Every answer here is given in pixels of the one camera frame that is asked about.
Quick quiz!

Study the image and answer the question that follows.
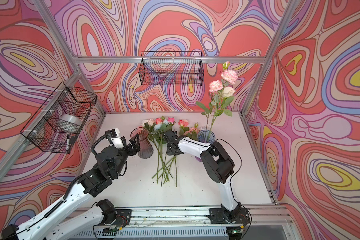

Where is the blue white rose stem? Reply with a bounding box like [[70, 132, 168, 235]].
[[152, 117, 177, 187]]

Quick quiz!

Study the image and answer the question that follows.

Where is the cream white rose stem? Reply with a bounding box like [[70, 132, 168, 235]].
[[209, 87, 235, 132]]

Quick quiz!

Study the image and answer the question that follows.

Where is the pink carnation stem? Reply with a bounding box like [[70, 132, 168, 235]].
[[209, 61, 238, 102]]

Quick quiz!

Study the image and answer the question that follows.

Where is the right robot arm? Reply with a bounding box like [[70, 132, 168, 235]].
[[164, 130, 241, 223]]

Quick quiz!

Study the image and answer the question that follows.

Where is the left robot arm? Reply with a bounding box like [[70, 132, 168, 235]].
[[2, 129, 140, 240]]

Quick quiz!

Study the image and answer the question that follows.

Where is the pink grey glass vase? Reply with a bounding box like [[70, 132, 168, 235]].
[[131, 127, 154, 159]]

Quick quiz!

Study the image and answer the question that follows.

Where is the purple glass vase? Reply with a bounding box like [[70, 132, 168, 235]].
[[197, 129, 216, 144]]

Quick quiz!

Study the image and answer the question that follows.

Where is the red pink rose stem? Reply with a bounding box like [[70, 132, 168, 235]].
[[154, 116, 168, 186]]

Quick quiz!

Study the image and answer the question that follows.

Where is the white rose stem on table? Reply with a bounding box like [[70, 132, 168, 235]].
[[142, 119, 158, 182]]

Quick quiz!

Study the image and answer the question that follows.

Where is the black marker pen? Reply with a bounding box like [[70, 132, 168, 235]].
[[66, 135, 70, 153]]

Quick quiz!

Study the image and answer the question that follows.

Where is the silver tape roll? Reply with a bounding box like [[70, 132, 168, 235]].
[[60, 114, 82, 126]]

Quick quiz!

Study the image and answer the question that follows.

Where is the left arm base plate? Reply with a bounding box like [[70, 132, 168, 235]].
[[96, 209, 132, 227]]

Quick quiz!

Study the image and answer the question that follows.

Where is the black wire basket back wall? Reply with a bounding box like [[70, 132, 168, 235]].
[[139, 51, 204, 86]]

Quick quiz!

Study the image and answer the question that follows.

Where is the black wire basket wall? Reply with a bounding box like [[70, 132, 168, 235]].
[[139, 51, 204, 86], [20, 83, 97, 154]]

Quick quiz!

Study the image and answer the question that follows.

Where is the black wire basket left wall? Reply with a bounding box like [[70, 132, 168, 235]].
[[20, 83, 97, 154]]

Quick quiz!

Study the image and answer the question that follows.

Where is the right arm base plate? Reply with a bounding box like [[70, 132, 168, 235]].
[[206, 207, 251, 225]]

